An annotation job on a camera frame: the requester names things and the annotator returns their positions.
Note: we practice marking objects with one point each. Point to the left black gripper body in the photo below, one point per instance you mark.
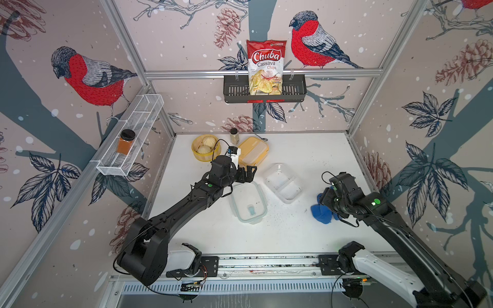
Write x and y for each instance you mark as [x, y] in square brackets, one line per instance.
[228, 180]

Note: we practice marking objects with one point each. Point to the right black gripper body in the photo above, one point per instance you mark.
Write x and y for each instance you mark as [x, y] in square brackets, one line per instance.
[337, 205]

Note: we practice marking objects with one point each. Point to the blue cleaning cloth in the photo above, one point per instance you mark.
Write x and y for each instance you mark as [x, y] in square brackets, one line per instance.
[322, 213]

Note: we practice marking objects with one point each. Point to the clear plastic lunch box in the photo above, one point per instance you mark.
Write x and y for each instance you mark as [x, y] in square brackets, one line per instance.
[283, 182]

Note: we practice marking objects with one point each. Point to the clear lunch box lid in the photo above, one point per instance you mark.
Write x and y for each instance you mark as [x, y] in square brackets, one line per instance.
[248, 203]

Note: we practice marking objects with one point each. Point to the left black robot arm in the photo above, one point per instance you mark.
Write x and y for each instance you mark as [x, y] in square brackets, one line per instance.
[144, 255]

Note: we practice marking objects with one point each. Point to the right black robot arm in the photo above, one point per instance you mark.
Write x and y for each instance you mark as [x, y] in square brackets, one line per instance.
[432, 282]

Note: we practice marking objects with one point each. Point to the yellow lunch box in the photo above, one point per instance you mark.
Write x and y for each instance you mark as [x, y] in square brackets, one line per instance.
[253, 152]

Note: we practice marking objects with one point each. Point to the yellow bamboo steamer basket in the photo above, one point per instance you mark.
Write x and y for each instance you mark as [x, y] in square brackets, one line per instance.
[208, 157]

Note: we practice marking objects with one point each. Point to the left white bun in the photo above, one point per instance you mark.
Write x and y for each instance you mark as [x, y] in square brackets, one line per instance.
[204, 149]

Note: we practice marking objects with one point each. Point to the white bun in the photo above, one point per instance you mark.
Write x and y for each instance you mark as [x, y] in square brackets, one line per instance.
[209, 141]
[204, 149]

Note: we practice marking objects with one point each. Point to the right white bun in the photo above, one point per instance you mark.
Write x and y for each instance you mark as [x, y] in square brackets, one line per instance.
[209, 141]

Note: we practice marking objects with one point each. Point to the small spice jar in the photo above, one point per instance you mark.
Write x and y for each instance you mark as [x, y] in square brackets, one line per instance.
[234, 136]

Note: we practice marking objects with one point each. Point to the orange jar black lid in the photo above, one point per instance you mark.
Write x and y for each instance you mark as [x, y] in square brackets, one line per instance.
[126, 140]

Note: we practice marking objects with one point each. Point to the red cassava chips bag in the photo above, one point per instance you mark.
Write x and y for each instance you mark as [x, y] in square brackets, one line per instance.
[265, 66]

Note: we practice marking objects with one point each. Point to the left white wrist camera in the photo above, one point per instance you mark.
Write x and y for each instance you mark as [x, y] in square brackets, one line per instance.
[234, 154]

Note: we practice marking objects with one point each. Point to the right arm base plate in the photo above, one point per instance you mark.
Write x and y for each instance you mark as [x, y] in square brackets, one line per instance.
[334, 265]

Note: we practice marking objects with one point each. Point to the black wall basket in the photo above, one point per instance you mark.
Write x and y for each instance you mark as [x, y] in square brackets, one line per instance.
[242, 89]

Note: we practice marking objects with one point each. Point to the aluminium mounting rail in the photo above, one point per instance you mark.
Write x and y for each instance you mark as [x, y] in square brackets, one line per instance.
[250, 266]

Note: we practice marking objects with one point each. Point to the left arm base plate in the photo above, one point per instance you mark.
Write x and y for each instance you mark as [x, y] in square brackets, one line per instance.
[206, 266]

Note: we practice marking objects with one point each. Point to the white wire shelf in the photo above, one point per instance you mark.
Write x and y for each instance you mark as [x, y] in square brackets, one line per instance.
[140, 120]

